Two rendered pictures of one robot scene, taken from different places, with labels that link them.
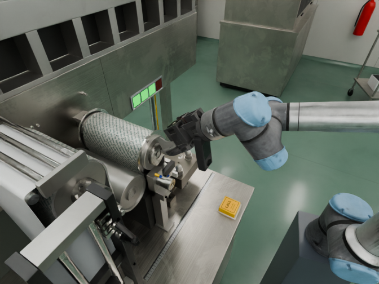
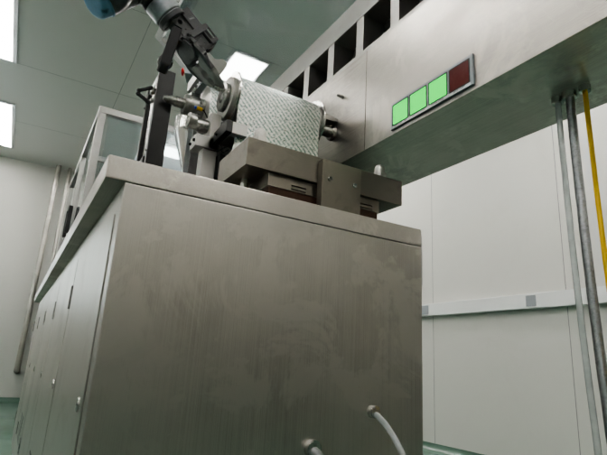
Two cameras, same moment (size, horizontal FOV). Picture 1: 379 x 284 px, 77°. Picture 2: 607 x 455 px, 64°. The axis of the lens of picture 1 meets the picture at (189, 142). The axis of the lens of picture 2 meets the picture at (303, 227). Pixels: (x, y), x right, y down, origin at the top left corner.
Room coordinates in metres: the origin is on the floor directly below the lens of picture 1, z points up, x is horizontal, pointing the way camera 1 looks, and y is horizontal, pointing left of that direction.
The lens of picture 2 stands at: (1.33, -0.75, 0.60)
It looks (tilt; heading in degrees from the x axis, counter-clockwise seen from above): 16 degrees up; 121
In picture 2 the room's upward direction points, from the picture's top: 3 degrees clockwise
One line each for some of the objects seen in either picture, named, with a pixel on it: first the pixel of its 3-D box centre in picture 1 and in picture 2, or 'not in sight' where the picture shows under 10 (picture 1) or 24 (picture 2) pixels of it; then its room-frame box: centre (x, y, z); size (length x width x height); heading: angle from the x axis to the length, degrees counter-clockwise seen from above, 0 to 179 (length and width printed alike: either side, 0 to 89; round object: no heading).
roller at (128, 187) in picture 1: (102, 178); not in sight; (0.51, 0.28, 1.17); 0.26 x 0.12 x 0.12; 61
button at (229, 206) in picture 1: (229, 206); not in sight; (0.58, -0.17, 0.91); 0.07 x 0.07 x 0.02; 61
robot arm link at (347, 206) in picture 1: (345, 216); not in sight; (0.44, -0.52, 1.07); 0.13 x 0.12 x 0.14; 161
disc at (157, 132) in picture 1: (152, 151); (229, 99); (0.55, 0.12, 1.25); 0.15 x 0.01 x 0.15; 151
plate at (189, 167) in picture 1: (153, 156); (312, 183); (0.79, 0.17, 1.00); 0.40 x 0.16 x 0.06; 61
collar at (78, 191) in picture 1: (92, 195); (192, 106); (0.32, 0.22, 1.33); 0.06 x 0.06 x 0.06; 61
